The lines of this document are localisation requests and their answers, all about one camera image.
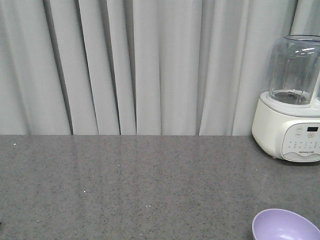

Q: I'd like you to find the purple plastic bowl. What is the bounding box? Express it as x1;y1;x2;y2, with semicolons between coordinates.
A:
251;208;320;240

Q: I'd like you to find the white pleated curtain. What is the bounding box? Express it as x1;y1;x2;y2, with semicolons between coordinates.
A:
0;0;320;136

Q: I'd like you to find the white blender appliance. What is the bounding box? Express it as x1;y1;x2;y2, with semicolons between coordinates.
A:
251;35;320;163

